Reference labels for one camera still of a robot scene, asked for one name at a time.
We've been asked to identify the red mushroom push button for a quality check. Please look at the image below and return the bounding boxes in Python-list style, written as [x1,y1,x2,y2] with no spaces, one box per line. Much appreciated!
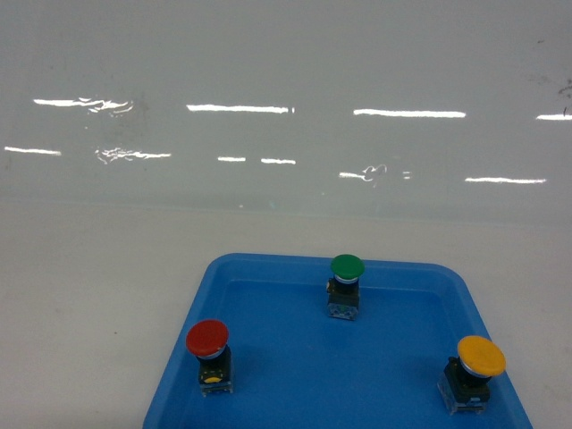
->
[185,319,234,397]

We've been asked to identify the yellow mushroom push button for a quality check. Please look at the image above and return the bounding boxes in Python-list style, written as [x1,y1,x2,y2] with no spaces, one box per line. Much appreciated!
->
[437,335,507,415]

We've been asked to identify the green mushroom push button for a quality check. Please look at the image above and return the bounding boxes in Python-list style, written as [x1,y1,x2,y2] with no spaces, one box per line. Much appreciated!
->
[326,254,365,321]

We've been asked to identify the blue plastic tray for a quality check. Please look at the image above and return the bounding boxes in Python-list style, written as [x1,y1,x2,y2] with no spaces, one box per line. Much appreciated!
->
[144,254,530,428]

